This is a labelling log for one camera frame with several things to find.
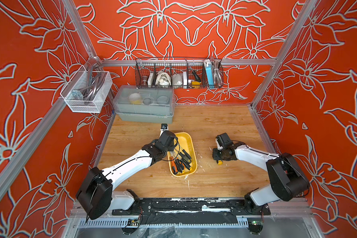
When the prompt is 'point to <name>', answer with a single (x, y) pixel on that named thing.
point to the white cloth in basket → (163, 79)
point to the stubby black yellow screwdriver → (219, 162)
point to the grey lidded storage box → (136, 103)
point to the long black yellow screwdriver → (184, 163)
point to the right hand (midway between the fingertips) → (212, 155)
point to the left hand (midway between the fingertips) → (168, 138)
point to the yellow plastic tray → (185, 141)
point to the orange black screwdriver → (174, 166)
